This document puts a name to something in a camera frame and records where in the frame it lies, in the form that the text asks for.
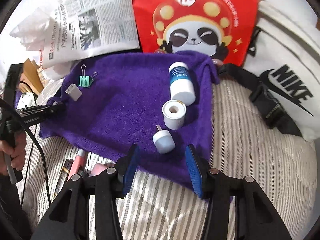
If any person's left hand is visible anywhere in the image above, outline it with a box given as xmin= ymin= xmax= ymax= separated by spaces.
xmin=0 ymin=133 xmax=27 ymax=177

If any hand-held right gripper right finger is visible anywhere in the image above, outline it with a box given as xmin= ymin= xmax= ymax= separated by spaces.
xmin=184 ymin=144 xmax=293 ymax=240

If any white waist bag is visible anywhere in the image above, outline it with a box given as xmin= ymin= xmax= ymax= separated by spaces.
xmin=217 ymin=0 xmax=320 ymax=142

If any small white cap bottle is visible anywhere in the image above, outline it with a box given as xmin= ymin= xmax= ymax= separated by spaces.
xmin=152 ymin=125 xmax=175 ymax=155

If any white tape roll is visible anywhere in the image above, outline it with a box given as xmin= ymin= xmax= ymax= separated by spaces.
xmin=162 ymin=99 xmax=187 ymax=130

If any red panda paper bag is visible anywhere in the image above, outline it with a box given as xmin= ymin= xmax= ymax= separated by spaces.
xmin=127 ymin=0 xmax=258 ymax=67

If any striped bed cover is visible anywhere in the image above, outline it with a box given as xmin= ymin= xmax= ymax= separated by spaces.
xmin=15 ymin=77 xmax=320 ymax=240

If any white plastic shopping bag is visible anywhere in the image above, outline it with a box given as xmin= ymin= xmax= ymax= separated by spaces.
xmin=9 ymin=6 xmax=65 ymax=80

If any pink highlighter pen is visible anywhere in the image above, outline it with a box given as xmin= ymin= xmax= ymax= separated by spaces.
xmin=67 ymin=149 xmax=87 ymax=183

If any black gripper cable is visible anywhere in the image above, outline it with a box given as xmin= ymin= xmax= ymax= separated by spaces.
xmin=0 ymin=99 xmax=52 ymax=205

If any green binder clip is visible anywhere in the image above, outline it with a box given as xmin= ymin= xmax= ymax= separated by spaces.
xmin=78 ymin=64 xmax=98 ymax=88

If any white charger plug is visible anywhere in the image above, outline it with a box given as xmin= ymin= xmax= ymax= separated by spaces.
xmin=65 ymin=83 xmax=82 ymax=102

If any purple towel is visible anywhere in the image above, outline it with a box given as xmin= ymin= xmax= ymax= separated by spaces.
xmin=39 ymin=51 xmax=235 ymax=203

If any dark lipstick tube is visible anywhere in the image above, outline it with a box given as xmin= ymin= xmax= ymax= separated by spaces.
xmin=59 ymin=160 xmax=75 ymax=180

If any white patterned cloth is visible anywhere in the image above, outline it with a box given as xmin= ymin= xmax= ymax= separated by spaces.
xmin=19 ymin=91 xmax=38 ymax=110

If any white bottle blue label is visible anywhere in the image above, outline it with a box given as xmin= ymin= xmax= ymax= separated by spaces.
xmin=169 ymin=62 xmax=196 ymax=105

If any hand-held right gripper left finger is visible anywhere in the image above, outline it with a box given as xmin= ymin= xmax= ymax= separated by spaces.
xmin=32 ymin=144 xmax=140 ymax=240

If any folded newspaper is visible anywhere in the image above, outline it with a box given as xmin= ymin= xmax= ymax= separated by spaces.
xmin=42 ymin=0 xmax=140 ymax=69

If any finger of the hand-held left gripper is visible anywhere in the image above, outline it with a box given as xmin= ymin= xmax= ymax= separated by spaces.
xmin=16 ymin=102 xmax=66 ymax=125

